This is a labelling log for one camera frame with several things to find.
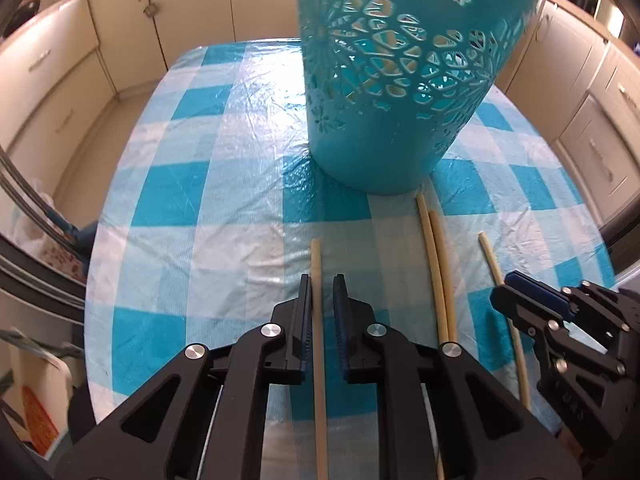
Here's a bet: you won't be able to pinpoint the teal perforated plastic basket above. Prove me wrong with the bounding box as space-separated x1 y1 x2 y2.
295 0 549 196

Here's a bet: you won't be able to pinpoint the blue checked plastic tablecloth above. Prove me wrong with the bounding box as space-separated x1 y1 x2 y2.
82 37 619 480

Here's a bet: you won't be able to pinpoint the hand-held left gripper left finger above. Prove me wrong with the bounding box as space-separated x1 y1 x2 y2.
52 274 314 480

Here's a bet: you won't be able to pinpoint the cream base cabinets under window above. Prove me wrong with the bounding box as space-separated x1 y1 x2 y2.
87 0 303 93

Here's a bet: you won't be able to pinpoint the cream base cabinet with drawers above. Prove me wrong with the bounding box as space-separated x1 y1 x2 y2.
495 0 640 228

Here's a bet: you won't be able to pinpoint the grey sliding door frame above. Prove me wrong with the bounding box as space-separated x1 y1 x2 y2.
0 145 92 313

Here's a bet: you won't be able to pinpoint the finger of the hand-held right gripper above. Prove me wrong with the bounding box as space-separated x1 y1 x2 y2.
504 270 577 324
490 285 562 352

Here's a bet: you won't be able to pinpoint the cream base cabinet with hob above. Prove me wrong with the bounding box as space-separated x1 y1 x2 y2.
0 7 122 196

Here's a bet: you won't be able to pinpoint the pale wooden chopstick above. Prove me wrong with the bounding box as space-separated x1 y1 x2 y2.
416 194 449 480
478 232 532 412
429 211 459 346
310 239 330 480

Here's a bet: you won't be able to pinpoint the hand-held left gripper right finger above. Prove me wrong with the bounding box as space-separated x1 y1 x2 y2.
332 274 584 480

